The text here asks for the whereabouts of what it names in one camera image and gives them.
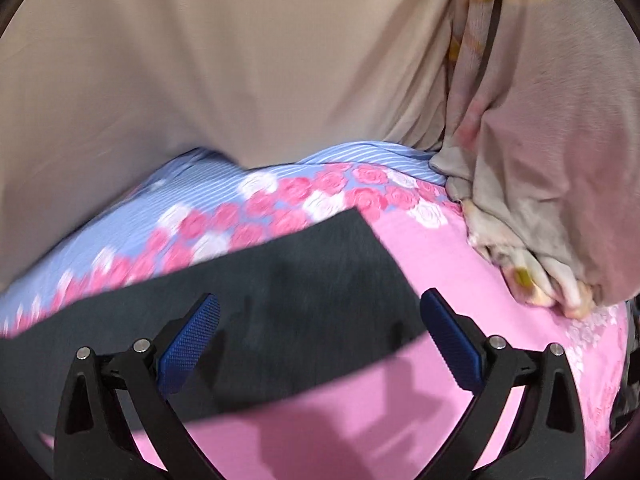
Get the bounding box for beige curtain backdrop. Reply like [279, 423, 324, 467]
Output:
[1, 0, 451, 285]

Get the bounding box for pink rose bed sheet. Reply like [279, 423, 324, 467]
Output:
[1, 143, 628, 479]

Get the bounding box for cream floral blanket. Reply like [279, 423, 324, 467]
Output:
[433, 0, 639, 318]

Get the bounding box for dark grey pants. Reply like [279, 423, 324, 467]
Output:
[1, 210, 424, 438]

